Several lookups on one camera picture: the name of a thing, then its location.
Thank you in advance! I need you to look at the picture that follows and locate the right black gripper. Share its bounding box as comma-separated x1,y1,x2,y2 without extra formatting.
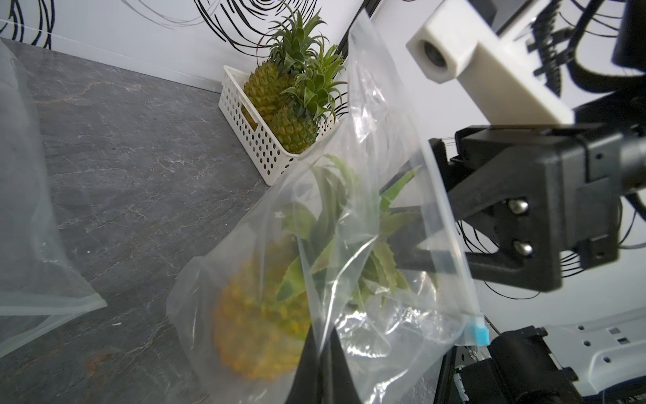
383,124,623,292

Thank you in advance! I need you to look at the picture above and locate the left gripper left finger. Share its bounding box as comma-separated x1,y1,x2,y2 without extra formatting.
285,328,320,404

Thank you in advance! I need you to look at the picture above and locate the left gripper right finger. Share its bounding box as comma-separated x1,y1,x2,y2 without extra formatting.
320,329,361,404

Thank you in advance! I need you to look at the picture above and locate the clear zip-top bag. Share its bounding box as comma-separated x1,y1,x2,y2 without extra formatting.
1,45,107,356
167,14,490,403

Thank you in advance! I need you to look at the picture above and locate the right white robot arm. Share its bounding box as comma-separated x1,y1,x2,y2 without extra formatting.
407,1,645,403

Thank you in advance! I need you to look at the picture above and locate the cream perforated plastic basket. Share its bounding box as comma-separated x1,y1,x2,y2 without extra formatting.
218,64,349,187

